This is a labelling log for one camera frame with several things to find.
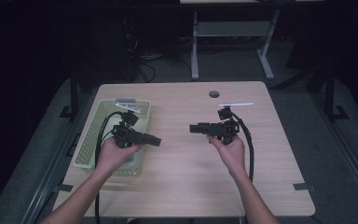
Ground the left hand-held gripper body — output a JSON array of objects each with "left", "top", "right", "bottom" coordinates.
[{"left": 111, "top": 102, "right": 145, "bottom": 149}]

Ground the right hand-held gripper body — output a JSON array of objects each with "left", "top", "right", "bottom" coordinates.
[{"left": 211, "top": 102, "right": 255, "bottom": 146}]

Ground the pale green plastic basket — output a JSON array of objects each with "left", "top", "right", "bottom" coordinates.
[{"left": 73, "top": 98, "right": 152, "bottom": 177}]

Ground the person's left hand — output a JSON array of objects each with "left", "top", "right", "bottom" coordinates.
[{"left": 95, "top": 136, "right": 145, "bottom": 177}]

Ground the person's right hand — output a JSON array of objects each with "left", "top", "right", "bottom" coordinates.
[{"left": 209, "top": 134, "right": 247, "bottom": 179}]

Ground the grey tape strip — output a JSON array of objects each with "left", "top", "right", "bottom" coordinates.
[
  {"left": 53, "top": 184, "right": 75, "bottom": 192},
  {"left": 293, "top": 183, "right": 316, "bottom": 192}
]

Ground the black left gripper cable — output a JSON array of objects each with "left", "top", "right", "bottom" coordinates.
[{"left": 93, "top": 111, "right": 131, "bottom": 224}]

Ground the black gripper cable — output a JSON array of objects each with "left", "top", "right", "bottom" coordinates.
[
  {"left": 227, "top": 111, "right": 255, "bottom": 183},
  {"left": 93, "top": 111, "right": 131, "bottom": 224}
]

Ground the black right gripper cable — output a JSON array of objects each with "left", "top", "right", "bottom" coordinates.
[{"left": 227, "top": 111, "right": 255, "bottom": 183}]

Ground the black metal stand post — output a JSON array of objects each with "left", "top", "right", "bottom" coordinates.
[
  {"left": 323, "top": 66, "right": 351, "bottom": 121},
  {"left": 59, "top": 66, "right": 82, "bottom": 120}
]

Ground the bundle of floor cables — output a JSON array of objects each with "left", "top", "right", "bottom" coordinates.
[{"left": 122, "top": 31, "right": 194, "bottom": 83}]

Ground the grey aluminium floor rail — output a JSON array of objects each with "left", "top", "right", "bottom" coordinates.
[
  {"left": 310, "top": 92, "right": 358, "bottom": 216},
  {"left": 20, "top": 92, "right": 91, "bottom": 224}
]

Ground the white metal frame desk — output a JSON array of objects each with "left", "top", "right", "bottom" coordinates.
[{"left": 179, "top": 0, "right": 325, "bottom": 81}]

